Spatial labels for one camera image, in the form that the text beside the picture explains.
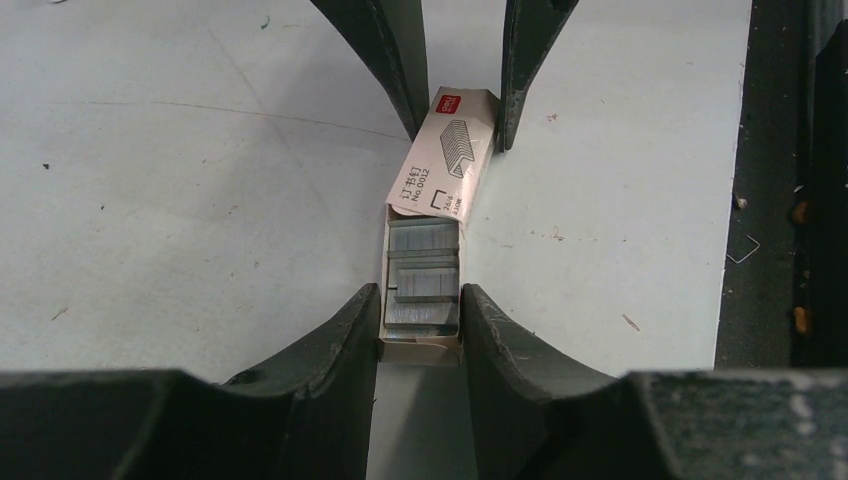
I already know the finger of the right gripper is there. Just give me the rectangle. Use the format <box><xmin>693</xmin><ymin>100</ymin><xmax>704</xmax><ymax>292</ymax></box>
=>
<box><xmin>498</xmin><ymin>0</ymin><xmax>578</xmax><ymax>152</ymax></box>
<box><xmin>312</xmin><ymin>0</ymin><xmax>429</xmax><ymax>139</ymax></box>

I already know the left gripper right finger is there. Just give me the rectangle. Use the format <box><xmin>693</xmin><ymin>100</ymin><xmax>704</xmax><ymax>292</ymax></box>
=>
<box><xmin>461</xmin><ymin>284</ymin><xmax>847</xmax><ymax>479</ymax></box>

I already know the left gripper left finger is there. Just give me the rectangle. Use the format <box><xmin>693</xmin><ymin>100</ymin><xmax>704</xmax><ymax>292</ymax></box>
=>
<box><xmin>1</xmin><ymin>284</ymin><xmax>380</xmax><ymax>479</ymax></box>

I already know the white staple box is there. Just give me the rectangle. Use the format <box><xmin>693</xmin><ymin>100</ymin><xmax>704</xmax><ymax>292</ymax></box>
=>
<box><xmin>377</xmin><ymin>87</ymin><xmax>498</xmax><ymax>366</ymax></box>

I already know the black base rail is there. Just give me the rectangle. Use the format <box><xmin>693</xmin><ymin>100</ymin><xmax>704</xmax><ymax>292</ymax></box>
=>
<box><xmin>714</xmin><ymin>1</ymin><xmax>847</xmax><ymax>368</ymax></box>

